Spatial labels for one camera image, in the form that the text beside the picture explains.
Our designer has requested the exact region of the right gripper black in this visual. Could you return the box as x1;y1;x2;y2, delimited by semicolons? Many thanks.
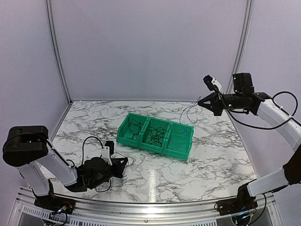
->
198;90;244;116

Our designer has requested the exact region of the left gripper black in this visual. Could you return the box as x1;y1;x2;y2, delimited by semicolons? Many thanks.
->
90;158;128;189

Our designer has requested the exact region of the thin black cable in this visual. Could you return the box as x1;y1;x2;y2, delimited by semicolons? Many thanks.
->
143;122;172;148
126;119;144;141

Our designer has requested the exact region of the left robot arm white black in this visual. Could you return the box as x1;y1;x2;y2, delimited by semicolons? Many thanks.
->
2;126;128;210

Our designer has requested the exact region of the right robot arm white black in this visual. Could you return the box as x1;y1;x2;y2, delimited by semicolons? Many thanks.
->
198;73;301;211

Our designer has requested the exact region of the green three-compartment plastic bin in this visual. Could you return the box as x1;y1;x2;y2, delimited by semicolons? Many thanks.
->
117;113;194;160

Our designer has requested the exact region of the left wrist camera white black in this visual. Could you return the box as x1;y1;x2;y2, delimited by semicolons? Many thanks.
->
101;141;115;166

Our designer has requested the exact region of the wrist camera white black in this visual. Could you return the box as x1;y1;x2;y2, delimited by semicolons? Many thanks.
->
101;141;115;166
203;75;223;93

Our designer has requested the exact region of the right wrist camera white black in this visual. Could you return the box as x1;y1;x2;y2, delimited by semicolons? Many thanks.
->
203;75;223;93

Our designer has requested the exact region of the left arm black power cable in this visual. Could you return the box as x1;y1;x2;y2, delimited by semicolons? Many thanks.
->
65;136;113;193

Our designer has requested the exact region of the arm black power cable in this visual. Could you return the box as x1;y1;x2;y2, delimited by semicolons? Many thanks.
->
65;136;113;193
216;90;299;130

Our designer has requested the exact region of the right aluminium corner post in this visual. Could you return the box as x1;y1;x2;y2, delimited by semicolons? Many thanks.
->
225;0;254;94

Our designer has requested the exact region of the aluminium corner post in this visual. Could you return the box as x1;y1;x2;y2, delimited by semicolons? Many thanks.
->
45;0;73;105
225;0;254;94

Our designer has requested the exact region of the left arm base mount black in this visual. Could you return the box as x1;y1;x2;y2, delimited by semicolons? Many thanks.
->
34;197;76;214

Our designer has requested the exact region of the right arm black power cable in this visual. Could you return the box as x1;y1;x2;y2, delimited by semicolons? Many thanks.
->
216;90;299;130

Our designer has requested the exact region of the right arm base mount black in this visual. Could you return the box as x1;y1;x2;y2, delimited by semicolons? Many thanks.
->
214;197;258;216

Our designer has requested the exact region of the aluminium front frame rail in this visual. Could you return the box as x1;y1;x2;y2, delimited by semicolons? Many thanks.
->
14;188;277;226

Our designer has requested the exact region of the left aluminium corner post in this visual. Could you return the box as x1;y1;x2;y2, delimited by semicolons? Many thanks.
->
45;0;73;105

